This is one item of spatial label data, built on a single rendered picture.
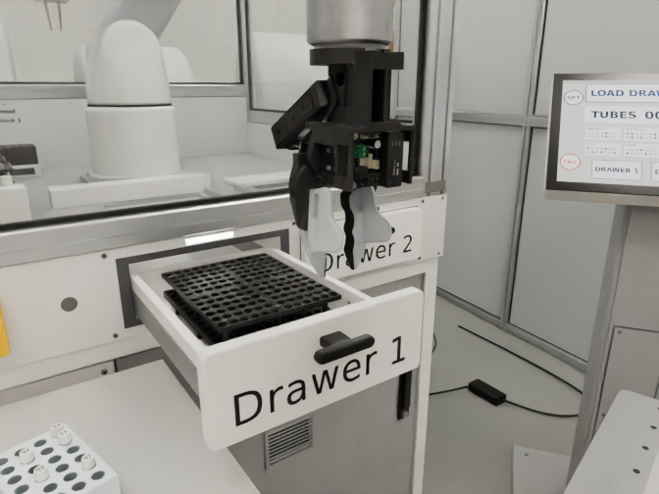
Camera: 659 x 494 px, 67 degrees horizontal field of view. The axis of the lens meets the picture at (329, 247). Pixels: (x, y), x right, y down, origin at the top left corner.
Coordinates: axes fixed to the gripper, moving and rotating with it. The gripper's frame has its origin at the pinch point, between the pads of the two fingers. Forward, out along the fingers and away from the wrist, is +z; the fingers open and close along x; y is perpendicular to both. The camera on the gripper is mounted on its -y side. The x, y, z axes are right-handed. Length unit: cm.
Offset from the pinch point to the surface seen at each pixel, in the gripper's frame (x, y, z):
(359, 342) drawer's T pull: 1.6, 2.7, 9.0
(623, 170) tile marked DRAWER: 81, -11, 0
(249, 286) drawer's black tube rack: -0.1, -20.5, 10.2
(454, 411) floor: 103, -65, 101
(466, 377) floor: 124, -78, 101
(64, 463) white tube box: -26.5, -10.6, 20.5
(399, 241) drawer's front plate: 40, -33, 14
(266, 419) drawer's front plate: -8.0, -0.8, 16.9
